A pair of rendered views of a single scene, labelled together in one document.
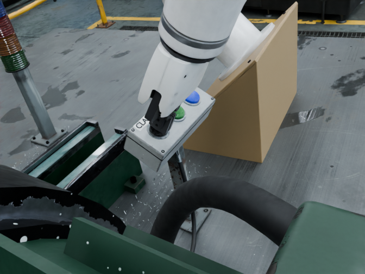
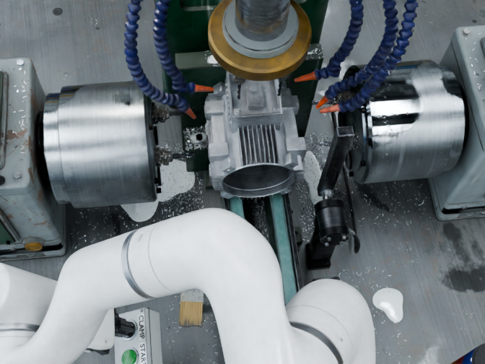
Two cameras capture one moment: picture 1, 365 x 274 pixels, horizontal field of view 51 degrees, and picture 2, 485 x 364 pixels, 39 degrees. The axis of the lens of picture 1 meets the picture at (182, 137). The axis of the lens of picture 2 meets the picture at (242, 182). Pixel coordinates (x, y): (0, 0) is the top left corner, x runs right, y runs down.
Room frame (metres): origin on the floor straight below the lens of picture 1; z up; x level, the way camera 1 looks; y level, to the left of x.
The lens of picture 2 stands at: (0.82, -0.07, 2.30)
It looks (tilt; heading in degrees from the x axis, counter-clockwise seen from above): 64 degrees down; 130
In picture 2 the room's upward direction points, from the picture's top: 5 degrees clockwise
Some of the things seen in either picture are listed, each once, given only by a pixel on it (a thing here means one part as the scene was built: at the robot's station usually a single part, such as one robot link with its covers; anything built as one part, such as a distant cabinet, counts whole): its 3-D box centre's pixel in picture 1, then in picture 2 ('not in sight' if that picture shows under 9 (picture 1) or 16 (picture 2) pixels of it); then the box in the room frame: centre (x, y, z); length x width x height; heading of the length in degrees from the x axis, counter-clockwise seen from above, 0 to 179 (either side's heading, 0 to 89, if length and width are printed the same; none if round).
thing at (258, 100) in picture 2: not in sight; (253, 99); (0.34, 0.52, 1.11); 0.12 x 0.11 x 0.07; 140
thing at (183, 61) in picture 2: not in sight; (244, 88); (0.25, 0.59, 0.97); 0.30 x 0.11 x 0.34; 51
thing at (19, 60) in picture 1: (13, 59); not in sight; (0.98, 0.39, 1.05); 0.06 x 0.06 x 0.04
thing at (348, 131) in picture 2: not in sight; (333, 165); (0.56, 0.52, 1.12); 0.04 x 0.03 x 0.26; 141
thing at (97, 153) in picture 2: not in sight; (81, 146); (0.15, 0.22, 1.04); 0.37 x 0.25 x 0.25; 51
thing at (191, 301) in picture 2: not in sight; (193, 281); (0.46, 0.23, 0.80); 0.21 x 0.05 x 0.01; 133
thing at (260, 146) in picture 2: not in sight; (252, 139); (0.37, 0.49, 1.01); 0.20 x 0.19 x 0.19; 140
